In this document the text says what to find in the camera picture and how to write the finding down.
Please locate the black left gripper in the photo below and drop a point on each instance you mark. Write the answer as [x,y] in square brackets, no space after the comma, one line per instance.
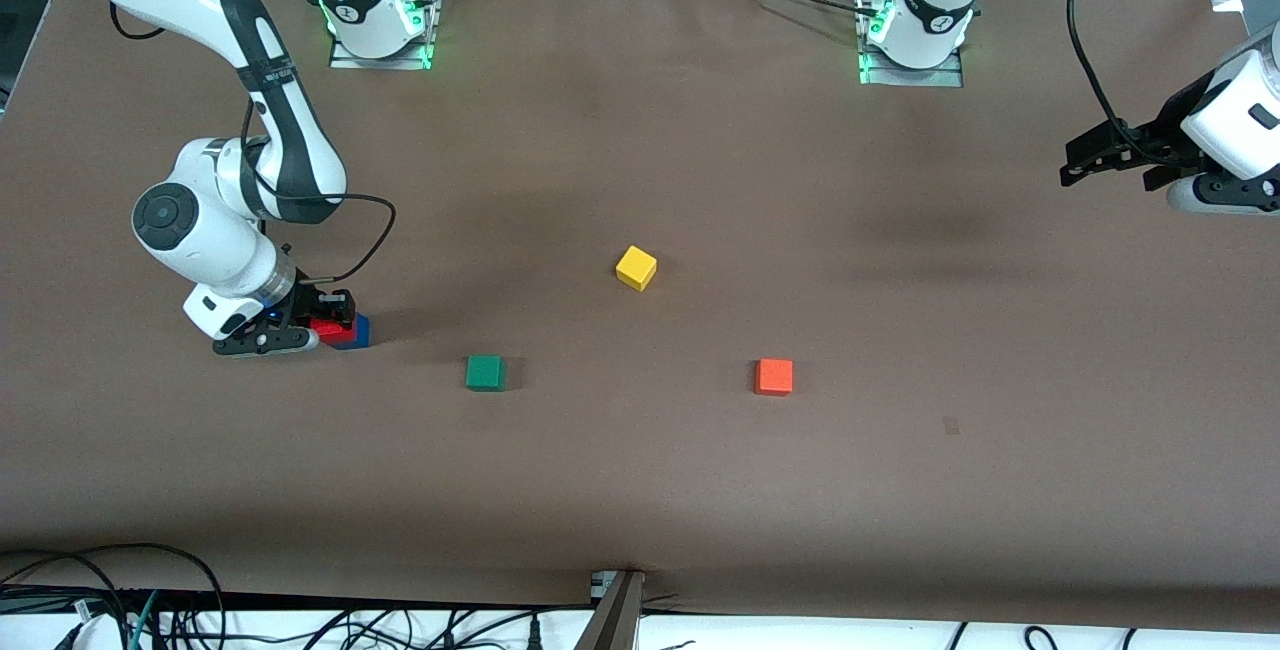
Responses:
[1166,133]

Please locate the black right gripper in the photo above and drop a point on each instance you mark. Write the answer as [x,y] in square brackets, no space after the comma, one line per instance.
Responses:
[305,307]

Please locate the red wooden block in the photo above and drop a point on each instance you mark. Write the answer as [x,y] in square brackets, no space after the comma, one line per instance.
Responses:
[335,332]

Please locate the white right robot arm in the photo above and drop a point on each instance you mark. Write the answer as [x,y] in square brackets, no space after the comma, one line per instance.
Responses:
[200,230]

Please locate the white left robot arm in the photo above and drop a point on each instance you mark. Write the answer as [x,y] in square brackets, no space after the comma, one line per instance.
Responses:
[1245,110]

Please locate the blue wooden block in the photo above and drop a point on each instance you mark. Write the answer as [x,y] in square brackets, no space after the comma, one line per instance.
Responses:
[360,335]

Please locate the green wooden block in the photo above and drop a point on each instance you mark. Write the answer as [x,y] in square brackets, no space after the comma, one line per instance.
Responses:
[485,374]

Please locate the yellow wooden block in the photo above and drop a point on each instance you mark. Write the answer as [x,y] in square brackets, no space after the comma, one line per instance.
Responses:
[636,268]

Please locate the orange wooden block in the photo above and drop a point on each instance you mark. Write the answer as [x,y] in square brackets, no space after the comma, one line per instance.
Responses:
[773,377]

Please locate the brown table cover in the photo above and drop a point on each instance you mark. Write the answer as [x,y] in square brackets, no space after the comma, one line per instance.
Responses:
[640,130]

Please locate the metal support strut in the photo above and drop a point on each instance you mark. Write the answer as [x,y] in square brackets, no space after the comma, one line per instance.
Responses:
[615,620]

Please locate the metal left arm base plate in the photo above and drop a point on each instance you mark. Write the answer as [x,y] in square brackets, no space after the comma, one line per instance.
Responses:
[915,78]

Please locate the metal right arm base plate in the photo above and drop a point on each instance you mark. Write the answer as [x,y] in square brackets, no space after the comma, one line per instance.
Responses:
[380,62]

